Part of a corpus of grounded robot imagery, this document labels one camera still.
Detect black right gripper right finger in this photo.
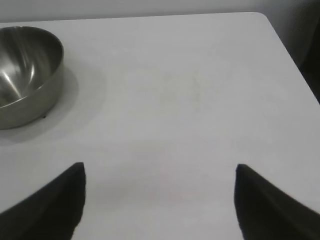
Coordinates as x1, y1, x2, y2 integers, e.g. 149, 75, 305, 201
233, 163, 320, 240

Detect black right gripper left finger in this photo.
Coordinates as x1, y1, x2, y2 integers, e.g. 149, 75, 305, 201
0, 162, 87, 240

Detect stainless steel bowl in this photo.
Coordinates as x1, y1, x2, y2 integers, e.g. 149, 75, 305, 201
0, 26, 65, 130

